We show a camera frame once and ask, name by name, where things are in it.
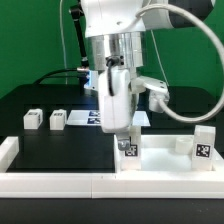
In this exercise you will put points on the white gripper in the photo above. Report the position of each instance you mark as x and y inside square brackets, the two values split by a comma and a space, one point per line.
[116, 112]

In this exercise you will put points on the white square table top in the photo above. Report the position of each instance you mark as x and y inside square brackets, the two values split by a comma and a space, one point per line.
[167, 153]

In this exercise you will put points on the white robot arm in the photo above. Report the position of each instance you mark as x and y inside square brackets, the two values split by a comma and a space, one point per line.
[115, 29]

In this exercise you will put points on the white sheet with AprilTags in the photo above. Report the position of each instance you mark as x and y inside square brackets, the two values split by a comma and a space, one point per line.
[92, 118]

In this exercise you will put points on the white U-shaped obstacle fence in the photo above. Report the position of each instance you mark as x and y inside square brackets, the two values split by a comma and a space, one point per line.
[125, 184]

